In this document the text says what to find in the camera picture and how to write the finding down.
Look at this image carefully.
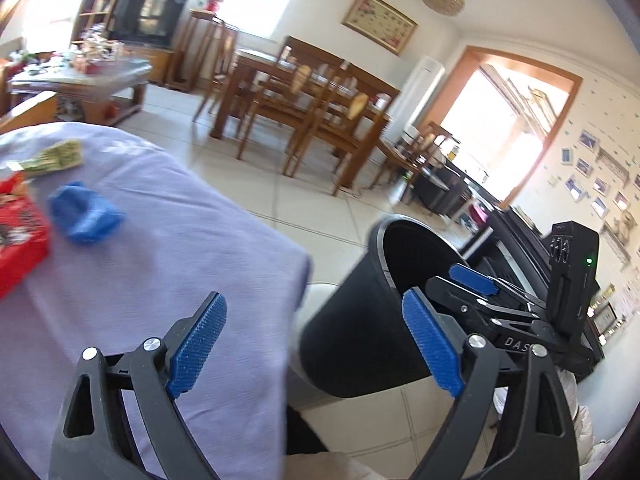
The wooden dining table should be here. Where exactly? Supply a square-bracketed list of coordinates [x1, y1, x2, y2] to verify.
[210, 47, 401, 171]

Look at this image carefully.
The group of wall photo frames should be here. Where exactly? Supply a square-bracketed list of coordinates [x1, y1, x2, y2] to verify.
[557, 127, 640, 221]

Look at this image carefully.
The wooden armchair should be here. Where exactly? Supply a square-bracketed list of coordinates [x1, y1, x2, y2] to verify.
[0, 90, 58, 133]

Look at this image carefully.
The beige green snack wrapper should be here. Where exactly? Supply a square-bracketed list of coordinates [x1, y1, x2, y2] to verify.
[5, 139, 83, 177]

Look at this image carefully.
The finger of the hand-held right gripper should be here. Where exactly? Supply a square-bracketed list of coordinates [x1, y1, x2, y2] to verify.
[448, 262, 548, 313]
[425, 275, 543, 346]

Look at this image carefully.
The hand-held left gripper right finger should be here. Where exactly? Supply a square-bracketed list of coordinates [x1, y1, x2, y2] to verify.
[401, 287, 581, 480]

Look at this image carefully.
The wooden dining chair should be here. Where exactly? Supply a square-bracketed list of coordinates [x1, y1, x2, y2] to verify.
[235, 35, 346, 161]
[285, 62, 401, 196]
[372, 121, 451, 206]
[192, 20, 241, 123]

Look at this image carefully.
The black trash bin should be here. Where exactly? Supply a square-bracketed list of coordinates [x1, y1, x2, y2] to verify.
[298, 214, 476, 400]

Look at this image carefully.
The wooden television stand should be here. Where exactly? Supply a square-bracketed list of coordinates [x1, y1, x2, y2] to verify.
[120, 42, 177, 86]

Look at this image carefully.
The wooden coffee table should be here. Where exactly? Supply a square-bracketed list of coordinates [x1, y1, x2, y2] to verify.
[7, 52, 153, 128]

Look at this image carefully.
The crumpled blue wrapper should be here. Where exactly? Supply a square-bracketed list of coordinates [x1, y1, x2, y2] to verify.
[46, 180, 126, 246]

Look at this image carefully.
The red snack packet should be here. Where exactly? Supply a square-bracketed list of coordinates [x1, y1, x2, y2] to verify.
[0, 170, 52, 300]

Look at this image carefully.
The coffee table clutter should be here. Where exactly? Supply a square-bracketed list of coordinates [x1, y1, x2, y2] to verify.
[10, 27, 126, 78]

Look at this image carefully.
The white standing air conditioner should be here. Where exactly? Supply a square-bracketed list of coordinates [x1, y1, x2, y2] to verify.
[402, 55, 446, 141]

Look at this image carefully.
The wooden door arch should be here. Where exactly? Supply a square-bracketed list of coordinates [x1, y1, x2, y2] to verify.
[417, 45, 583, 211]

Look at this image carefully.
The tall wooden plant stand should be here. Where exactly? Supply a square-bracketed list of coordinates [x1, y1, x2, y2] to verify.
[167, 8, 226, 93]

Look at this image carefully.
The small gold picture frame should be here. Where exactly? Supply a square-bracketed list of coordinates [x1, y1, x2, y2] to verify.
[592, 305, 621, 333]

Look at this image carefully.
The framed floral picture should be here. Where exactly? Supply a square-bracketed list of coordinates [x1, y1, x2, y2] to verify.
[341, 0, 418, 57]

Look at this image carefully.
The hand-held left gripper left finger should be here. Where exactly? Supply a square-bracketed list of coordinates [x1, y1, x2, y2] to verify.
[48, 291, 228, 480]

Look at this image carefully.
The window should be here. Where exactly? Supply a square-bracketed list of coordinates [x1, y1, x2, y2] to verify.
[217, 0, 311, 41]

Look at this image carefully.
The black piano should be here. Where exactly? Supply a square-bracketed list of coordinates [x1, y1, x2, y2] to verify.
[460, 205, 551, 291]

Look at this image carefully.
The flat screen television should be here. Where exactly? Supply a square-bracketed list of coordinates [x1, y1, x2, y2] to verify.
[109, 0, 188, 51]

